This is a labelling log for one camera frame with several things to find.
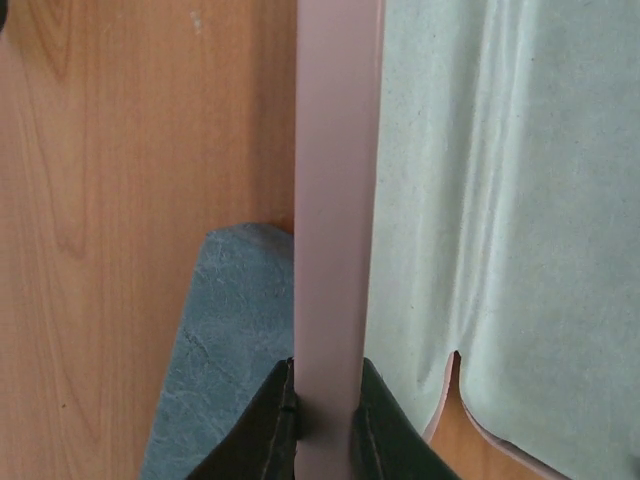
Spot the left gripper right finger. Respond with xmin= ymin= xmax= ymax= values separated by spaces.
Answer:
xmin=350 ymin=359 xmax=458 ymax=480

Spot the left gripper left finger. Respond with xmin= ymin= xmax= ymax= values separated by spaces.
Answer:
xmin=187 ymin=358 xmax=298 ymax=480

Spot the grey-blue glasses case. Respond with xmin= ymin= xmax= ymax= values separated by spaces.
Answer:
xmin=140 ymin=223 xmax=293 ymax=479

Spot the pink glasses case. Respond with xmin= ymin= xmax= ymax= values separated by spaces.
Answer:
xmin=294 ymin=1 xmax=639 ymax=479

